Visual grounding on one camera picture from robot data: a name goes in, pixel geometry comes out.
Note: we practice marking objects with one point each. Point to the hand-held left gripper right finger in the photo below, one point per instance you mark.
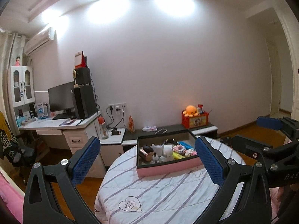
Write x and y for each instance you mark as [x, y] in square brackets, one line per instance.
[210, 161]

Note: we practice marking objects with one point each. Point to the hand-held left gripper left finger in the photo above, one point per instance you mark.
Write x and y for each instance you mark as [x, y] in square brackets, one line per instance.
[85, 161]

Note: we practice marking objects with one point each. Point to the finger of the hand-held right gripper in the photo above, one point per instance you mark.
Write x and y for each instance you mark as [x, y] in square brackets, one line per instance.
[268, 123]
[252, 148]

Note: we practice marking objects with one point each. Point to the pink block cat toy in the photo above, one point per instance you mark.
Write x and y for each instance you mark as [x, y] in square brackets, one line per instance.
[190, 152]

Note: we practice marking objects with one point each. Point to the white doll figurine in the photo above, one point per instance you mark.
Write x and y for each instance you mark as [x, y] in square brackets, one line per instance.
[167, 152]

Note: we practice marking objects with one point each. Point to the pink cardboard box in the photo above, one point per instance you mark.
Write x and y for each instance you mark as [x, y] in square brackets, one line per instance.
[163, 169]

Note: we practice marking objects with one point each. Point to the small clear bottle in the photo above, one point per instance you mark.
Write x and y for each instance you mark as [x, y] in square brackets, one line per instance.
[156, 159]

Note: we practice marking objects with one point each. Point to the rose gold metal cup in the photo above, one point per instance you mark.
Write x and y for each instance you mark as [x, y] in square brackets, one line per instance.
[146, 154]

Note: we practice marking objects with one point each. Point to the white desk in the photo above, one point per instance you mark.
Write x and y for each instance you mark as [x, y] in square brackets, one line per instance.
[77, 140]

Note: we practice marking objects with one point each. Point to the white nightstand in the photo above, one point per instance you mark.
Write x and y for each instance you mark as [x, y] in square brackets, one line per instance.
[112, 154]

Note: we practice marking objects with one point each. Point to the clear bottle with red cap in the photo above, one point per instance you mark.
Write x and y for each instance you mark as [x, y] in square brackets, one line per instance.
[104, 130]

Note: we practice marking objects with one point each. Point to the white door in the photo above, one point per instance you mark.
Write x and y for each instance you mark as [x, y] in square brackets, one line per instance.
[274, 86]

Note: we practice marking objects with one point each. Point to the red storage box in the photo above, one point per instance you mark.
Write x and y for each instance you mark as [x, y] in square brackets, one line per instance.
[196, 121]

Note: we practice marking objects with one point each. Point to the purple mouse pad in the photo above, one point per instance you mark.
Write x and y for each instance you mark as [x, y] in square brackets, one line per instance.
[67, 122]

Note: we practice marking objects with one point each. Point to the black and white low cabinet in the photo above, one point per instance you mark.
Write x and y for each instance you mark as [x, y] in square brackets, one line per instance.
[177, 128]

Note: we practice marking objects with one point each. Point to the black keyboard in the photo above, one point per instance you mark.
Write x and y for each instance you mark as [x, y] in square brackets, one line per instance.
[64, 116]

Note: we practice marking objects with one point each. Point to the orange octopus plush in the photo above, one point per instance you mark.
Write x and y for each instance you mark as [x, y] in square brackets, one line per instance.
[190, 110]

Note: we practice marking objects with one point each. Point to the black computer tower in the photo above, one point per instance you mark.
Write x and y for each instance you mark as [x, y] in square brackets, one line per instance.
[85, 102]

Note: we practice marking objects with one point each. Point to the red paper ornament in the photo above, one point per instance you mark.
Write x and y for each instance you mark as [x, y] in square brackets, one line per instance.
[132, 124]

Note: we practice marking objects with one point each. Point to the round table striped cloth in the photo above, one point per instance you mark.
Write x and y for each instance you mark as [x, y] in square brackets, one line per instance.
[163, 198]

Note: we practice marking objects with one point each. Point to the black office chair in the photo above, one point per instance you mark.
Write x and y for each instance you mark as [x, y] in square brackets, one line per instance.
[23, 158]

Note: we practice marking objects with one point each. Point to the blue and white box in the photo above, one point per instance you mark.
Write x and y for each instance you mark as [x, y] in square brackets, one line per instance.
[42, 110]

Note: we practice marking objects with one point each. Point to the black computer monitor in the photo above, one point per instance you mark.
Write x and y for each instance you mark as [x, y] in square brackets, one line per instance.
[60, 98]

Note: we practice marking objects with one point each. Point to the pink and white packet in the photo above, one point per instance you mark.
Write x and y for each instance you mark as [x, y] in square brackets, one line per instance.
[150, 128]

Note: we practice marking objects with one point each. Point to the yellow leopard print cloth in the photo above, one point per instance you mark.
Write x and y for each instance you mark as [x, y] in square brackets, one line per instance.
[7, 135]

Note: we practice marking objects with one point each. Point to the black speaker box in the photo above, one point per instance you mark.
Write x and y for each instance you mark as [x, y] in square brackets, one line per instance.
[83, 77]

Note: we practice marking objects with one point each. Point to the plain pink bedsheet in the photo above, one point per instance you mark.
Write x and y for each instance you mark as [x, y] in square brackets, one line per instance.
[9, 198]

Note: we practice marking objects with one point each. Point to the small yellow round stand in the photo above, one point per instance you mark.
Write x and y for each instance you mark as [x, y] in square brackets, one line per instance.
[75, 74]

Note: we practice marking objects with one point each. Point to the white glass-door cabinet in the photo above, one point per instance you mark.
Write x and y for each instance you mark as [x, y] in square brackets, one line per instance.
[21, 86]

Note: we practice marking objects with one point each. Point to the red gift box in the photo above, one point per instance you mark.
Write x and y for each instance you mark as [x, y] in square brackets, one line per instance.
[80, 60]

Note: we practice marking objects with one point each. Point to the small pink doll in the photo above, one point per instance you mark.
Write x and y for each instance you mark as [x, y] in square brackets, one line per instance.
[17, 61]

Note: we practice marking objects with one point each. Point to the white air conditioner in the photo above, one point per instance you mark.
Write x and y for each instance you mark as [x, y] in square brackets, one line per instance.
[38, 42]

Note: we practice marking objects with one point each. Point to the small black camera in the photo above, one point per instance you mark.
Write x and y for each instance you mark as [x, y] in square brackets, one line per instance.
[115, 131]

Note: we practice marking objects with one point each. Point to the white wall socket strip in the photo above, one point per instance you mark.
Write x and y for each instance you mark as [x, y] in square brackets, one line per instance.
[116, 106]

